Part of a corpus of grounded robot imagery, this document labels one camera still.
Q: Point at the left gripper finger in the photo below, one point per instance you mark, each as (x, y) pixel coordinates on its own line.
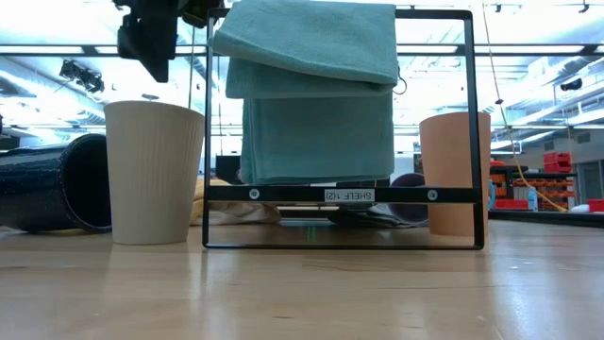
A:
(161, 71)

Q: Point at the beige ribbed cup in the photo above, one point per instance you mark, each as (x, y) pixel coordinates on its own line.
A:
(151, 175)

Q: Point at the dark blue speckled mug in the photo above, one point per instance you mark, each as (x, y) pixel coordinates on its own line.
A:
(38, 189)

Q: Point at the dark purple round object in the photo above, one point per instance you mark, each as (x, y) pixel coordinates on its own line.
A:
(410, 213)

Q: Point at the orange cup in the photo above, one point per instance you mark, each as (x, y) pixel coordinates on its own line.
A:
(446, 156)

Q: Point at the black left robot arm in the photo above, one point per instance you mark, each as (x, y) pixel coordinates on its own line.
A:
(200, 11)

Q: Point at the black monitor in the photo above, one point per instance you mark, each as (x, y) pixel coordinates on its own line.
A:
(229, 170)

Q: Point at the yellow cloth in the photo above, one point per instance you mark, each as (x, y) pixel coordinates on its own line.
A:
(197, 208)

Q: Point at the teal towel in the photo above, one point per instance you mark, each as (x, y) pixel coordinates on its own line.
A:
(316, 137)

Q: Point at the grey cloth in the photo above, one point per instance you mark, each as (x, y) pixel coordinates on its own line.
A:
(363, 218)

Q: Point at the bin rack with red bins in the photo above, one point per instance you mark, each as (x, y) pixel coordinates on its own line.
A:
(557, 163)

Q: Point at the small black ceiling device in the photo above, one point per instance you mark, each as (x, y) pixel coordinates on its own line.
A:
(572, 85)

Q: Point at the wooden shelf with black frame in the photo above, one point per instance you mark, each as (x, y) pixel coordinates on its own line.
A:
(292, 194)

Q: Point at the black table frame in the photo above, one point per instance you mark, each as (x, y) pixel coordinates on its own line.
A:
(542, 218)

